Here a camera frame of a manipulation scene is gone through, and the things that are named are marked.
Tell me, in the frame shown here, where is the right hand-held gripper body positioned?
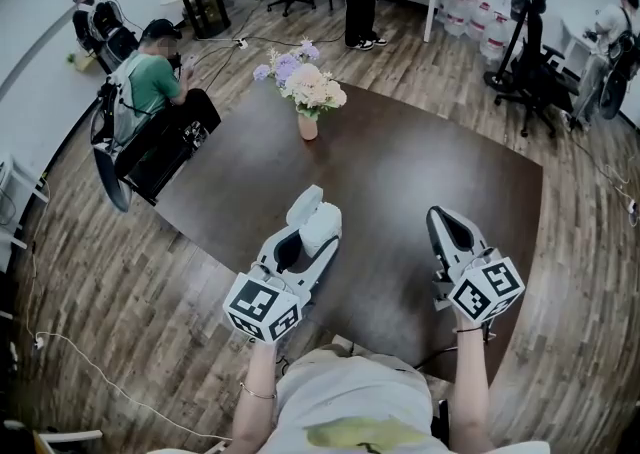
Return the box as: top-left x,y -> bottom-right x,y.
431,247 -> 526,341

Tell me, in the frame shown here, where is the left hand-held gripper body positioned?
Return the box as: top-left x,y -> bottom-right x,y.
222,261 -> 315,344

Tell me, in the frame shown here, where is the white cotton swab container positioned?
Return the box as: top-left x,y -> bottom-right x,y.
299,201 -> 344,259

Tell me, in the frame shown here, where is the person's left forearm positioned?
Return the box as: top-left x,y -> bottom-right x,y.
230,340 -> 282,454

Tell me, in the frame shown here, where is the person's right forearm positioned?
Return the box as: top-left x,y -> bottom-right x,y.
448,322 -> 497,454

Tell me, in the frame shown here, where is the pink ceramic vase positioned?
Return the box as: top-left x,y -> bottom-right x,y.
297,111 -> 319,141

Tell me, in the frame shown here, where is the pastel artificial flower bouquet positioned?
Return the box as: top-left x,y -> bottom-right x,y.
252,40 -> 348,121

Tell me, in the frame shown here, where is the person's light grey shirt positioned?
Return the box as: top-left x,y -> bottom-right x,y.
263,343 -> 454,454

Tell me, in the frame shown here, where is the black chair with white backpack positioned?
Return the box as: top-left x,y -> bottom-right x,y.
88,76 -> 209,214

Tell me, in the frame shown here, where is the group of large water bottles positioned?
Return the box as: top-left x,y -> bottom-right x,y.
436,0 -> 527,62

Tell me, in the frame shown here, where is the white shelf unit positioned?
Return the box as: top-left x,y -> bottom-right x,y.
558,16 -> 604,89

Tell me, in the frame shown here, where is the black coat rack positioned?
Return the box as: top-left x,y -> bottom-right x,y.
482,0 -> 567,93

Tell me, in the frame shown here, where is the white side rack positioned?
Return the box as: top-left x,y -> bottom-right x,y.
0,150 -> 51,273

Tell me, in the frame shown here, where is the small yellow box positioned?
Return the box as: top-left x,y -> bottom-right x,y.
66,51 -> 97,73

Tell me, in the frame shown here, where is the thin gold bracelet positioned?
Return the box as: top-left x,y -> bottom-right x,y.
238,381 -> 278,401

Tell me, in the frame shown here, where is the white floor cable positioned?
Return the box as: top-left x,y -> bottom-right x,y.
27,330 -> 236,443

